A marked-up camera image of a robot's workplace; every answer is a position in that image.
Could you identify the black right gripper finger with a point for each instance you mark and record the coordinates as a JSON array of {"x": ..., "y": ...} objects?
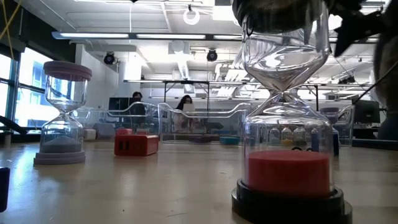
[
  {"x": 345, "y": 7},
  {"x": 360, "y": 29}
]

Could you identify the black hourglass green sand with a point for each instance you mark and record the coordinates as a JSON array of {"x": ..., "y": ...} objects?
[{"x": 299, "y": 136}]

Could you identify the orange sand hourglass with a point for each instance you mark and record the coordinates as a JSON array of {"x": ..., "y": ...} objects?
[{"x": 287, "y": 138}]

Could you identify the lavender cube charger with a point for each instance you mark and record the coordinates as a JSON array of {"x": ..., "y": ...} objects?
[{"x": 104, "y": 130}]

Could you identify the teal sand hourglass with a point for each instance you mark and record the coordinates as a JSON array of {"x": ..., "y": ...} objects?
[{"x": 275, "y": 137}]

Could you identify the small white cube charger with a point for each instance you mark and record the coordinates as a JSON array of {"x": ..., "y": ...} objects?
[{"x": 90, "y": 134}]

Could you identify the red rectangular power block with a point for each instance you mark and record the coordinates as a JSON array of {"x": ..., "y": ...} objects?
[{"x": 140, "y": 146}]

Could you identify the purple rectangular block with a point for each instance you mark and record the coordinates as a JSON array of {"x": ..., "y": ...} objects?
[{"x": 200, "y": 139}]

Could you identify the teal rectangular block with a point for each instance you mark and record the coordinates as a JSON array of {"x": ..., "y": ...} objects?
[{"x": 229, "y": 140}]

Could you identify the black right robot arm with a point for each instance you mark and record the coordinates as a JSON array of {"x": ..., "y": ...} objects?
[{"x": 388, "y": 68}]

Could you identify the long ceiling light strip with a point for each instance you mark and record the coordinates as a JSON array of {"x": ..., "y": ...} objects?
[{"x": 93, "y": 35}]

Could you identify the black round ceiling spotlight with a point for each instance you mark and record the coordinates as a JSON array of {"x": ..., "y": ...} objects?
[
  {"x": 212, "y": 55},
  {"x": 109, "y": 58}
]

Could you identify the black computer monitor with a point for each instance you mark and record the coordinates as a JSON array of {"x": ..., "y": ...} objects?
[
  {"x": 119, "y": 102},
  {"x": 367, "y": 111}
]

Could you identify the person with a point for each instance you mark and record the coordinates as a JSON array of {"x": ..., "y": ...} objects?
[
  {"x": 136, "y": 95},
  {"x": 185, "y": 100}
]

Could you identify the clear plastic bin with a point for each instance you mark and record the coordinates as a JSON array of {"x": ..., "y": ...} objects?
[
  {"x": 348, "y": 124},
  {"x": 233, "y": 124},
  {"x": 85, "y": 119}
]

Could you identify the black metal background rack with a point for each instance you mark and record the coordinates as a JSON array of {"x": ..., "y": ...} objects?
[{"x": 186, "y": 82}]

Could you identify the dark background desk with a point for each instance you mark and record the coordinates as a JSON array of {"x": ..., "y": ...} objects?
[{"x": 367, "y": 135}]

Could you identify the blue flat bar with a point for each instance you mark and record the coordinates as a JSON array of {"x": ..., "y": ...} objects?
[{"x": 335, "y": 146}]

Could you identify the large room window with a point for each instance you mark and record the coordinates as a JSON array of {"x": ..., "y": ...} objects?
[{"x": 31, "y": 105}]

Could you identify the black hourglass red sand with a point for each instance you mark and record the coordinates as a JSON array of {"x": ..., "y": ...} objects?
[{"x": 289, "y": 174}]

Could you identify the black curved bar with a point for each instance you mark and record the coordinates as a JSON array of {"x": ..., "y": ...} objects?
[{"x": 9, "y": 123}]

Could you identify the small grey pot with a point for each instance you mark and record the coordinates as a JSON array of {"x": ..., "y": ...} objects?
[{"x": 7, "y": 139}]

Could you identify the white ceiling duct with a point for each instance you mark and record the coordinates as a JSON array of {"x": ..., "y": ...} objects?
[{"x": 182, "y": 67}]

